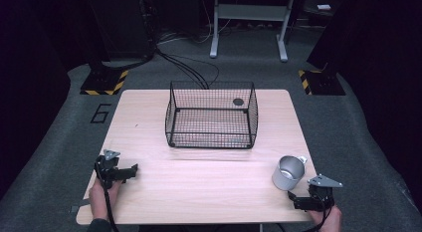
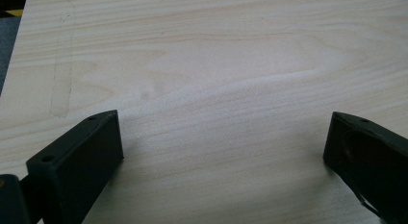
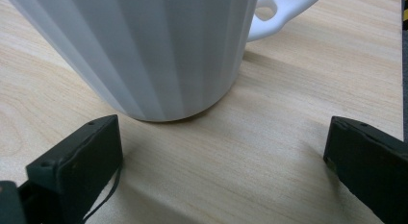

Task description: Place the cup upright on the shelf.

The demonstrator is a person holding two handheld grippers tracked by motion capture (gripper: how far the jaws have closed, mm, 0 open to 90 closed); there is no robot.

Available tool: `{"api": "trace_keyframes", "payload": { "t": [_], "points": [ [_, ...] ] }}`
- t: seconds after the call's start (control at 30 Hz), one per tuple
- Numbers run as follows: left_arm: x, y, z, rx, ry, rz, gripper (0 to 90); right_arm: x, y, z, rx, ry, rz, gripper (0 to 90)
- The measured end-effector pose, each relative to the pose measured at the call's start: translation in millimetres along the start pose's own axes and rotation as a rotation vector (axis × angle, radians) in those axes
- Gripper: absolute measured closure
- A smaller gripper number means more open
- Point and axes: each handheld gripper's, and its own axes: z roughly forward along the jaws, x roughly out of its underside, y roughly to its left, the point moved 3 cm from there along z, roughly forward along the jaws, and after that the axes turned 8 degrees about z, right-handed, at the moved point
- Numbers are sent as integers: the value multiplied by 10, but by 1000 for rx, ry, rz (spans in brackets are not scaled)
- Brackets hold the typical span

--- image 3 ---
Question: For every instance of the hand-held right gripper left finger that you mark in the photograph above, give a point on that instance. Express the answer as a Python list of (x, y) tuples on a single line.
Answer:
[(77, 166)]

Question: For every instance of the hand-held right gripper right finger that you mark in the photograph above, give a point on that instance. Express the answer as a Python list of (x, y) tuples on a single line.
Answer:
[(372, 160)]

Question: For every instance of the white ribbed mug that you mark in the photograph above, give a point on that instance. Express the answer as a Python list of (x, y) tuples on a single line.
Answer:
[(154, 51)]

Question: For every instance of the yellow black hazard tape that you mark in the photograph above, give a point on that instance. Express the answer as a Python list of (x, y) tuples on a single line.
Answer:
[(405, 9)]

